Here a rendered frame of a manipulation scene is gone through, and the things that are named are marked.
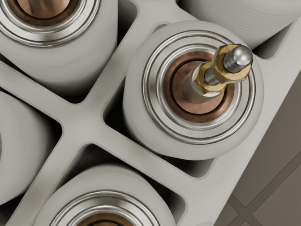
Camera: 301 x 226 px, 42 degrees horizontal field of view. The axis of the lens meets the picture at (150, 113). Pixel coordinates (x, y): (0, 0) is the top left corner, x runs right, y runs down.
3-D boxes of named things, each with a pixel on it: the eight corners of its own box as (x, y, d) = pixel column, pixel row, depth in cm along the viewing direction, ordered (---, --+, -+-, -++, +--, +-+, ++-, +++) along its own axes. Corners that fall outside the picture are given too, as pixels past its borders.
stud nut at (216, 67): (254, 71, 19) (260, 68, 18) (227, 92, 19) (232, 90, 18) (229, 39, 19) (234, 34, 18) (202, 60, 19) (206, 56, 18)
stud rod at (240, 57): (214, 84, 24) (258, 58, 17) (202, 94, 24) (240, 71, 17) (204, 72, 24) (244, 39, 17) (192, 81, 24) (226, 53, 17)
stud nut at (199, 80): (231, 84, 23) (235, 81, 22) (208, 101, 23) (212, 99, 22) (210, 57, 23) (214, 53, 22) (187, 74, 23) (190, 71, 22)
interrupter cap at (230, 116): (263, 133, 26) (266, 133, 26) (152, 154, 26) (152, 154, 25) (240, 24, 27) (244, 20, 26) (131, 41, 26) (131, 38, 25)
